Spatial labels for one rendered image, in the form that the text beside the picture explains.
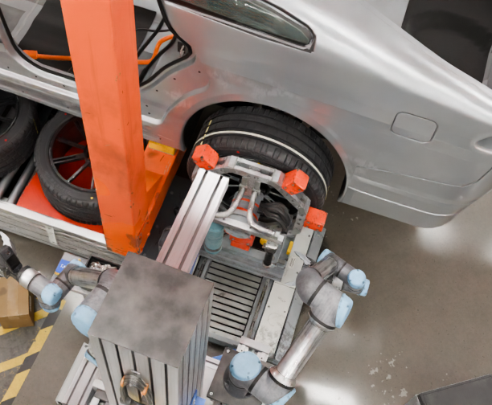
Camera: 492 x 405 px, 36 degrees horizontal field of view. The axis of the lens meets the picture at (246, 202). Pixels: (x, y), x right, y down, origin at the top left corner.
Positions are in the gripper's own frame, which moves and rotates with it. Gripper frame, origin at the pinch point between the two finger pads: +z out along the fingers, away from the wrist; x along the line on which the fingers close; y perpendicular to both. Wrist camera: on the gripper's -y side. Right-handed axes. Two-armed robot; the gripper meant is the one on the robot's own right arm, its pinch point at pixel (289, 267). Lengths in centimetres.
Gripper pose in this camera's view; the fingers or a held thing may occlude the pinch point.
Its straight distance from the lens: 336.7
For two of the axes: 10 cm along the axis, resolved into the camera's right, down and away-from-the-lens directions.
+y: -0.8, -2.9, -9.5
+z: -9.5, -2.5, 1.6
